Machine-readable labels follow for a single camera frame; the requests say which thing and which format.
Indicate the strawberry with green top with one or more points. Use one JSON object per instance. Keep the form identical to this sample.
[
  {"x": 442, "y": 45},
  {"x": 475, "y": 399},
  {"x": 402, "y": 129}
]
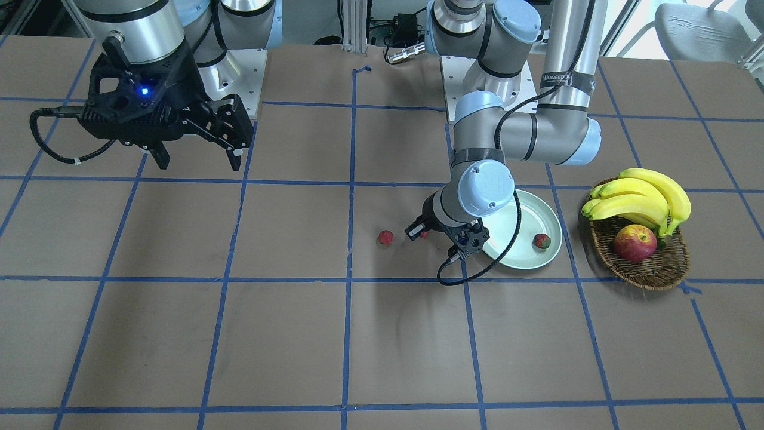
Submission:
[{"x": 542, "y": 241}]

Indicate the light green plate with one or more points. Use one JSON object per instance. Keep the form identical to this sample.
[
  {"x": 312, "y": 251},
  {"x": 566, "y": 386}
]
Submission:
[{"x": 537, "y": 217}]

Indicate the red apple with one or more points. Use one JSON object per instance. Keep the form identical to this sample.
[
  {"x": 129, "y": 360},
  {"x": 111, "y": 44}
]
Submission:
[{"x": 635, "y": 243}]

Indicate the yellow banana bunch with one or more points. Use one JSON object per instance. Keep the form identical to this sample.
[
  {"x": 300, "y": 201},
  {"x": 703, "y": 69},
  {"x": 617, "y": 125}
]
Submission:
[{"x": 644, "y": 196}]

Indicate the wicker fruit basket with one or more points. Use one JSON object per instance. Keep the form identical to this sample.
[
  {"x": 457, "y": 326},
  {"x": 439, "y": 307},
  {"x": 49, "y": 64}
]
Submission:
[{"x": 665, "y": 269}]

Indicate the grey chair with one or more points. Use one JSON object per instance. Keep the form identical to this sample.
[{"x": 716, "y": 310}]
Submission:
[{"x": 693, "y": 33}]

